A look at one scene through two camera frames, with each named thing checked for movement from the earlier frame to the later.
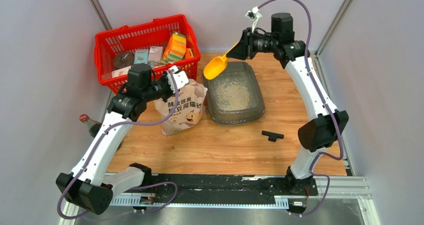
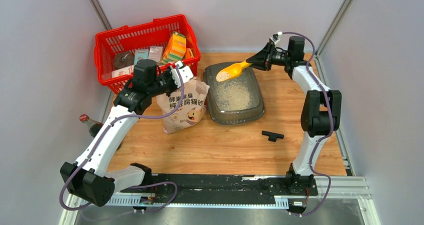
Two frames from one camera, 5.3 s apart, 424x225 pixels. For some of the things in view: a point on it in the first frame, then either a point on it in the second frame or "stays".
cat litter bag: x=192 y=98 stays
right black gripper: x=245 y=48 to x=262 y=60
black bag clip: x=272 y=136 stays
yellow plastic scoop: x=217 y=65 to x=232 y=71
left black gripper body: x=160 y=89 stays
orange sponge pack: x=176 y=49 stays
